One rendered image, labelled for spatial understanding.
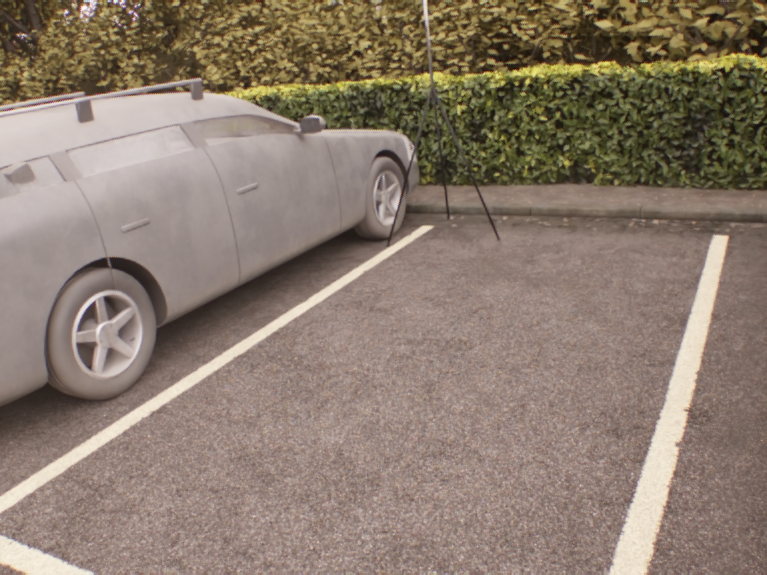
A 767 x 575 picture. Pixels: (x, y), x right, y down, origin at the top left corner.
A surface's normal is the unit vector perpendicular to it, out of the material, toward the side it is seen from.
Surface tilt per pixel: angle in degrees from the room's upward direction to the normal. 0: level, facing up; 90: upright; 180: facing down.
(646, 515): 0
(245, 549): 0
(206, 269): 93
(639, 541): 0
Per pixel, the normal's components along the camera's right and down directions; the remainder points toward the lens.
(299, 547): -0.11, -0.94
